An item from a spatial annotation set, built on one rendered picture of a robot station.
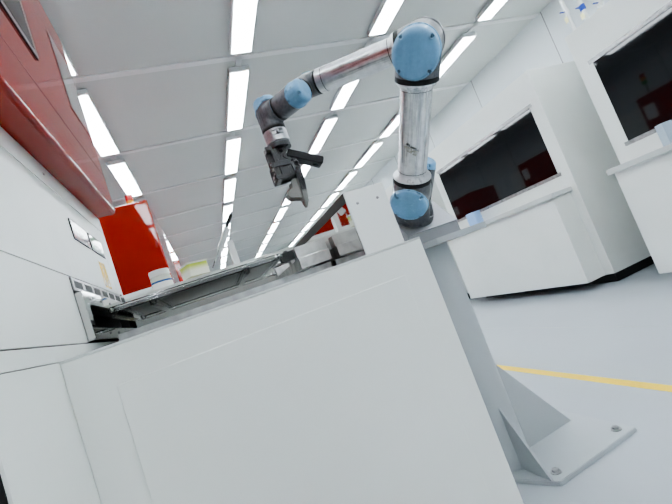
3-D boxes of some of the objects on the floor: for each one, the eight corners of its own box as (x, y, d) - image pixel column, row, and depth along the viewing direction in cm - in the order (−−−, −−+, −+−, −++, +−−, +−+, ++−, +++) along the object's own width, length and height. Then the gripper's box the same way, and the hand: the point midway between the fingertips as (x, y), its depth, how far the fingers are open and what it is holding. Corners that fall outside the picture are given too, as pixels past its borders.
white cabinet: (247, 998, 48) (58, 365, 55) (228, 564, 139) (157, 344, 146) (595, 662, 70) (427, 235, 77) (382, 475, 160) (313, 287, 167)
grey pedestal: (534, 407, 169) (463, 231, 176) (637, 431, 128) (540, 200, 135) (440, 465, 152) (365, 266, 159) (525, 513, 111) (419, 243, 118)
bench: (598, 292, 321) (505, 74, 338) (467, 306, 490) (409, 160, 508) (678, 252, 357) (589, 57, 374) (530, 278, 526) (474, 142, 543)
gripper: (262, 155, 124) (284, 217, 122) (265, 142, 116) (289, 208, 114) (287, 149, 127) (310, 209, 125) (292, 136, 118) (316, 200, 116)
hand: (307, 202), depth 120 cm, fingers closed
